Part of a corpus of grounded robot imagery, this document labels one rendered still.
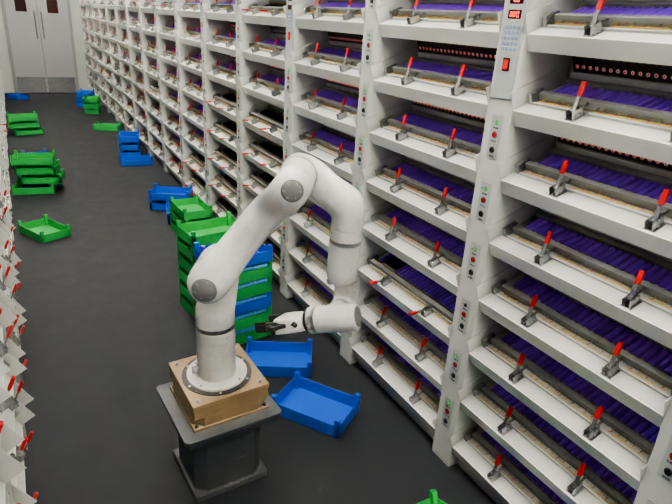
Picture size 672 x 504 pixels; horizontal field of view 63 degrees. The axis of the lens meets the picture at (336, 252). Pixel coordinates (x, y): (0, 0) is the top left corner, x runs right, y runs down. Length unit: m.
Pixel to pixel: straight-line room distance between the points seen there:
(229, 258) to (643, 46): 1.11
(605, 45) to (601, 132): 0.19
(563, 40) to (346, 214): 0.68
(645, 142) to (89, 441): 1.98
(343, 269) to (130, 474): 1.05
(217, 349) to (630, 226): 1.16
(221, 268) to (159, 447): 0.86
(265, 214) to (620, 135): 0.88
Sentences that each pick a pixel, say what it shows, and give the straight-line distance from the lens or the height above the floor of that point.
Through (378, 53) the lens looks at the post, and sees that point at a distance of 2.16.
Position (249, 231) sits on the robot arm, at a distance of 1.53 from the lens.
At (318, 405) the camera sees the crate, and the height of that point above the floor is 0.00.
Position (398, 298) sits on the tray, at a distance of 2.14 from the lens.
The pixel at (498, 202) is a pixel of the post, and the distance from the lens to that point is 1.68.
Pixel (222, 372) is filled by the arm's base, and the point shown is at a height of 0.42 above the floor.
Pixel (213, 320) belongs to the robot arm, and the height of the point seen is 0.61.
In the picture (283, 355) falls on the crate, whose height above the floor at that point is 0.00.
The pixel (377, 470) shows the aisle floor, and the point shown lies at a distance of 2.10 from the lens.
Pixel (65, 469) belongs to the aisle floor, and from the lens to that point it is 2.20.
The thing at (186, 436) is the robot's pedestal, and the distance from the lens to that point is 1.80.
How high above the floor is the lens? 1.45
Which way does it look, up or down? 23 degrees down
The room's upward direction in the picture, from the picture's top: 4 degrees clockwise
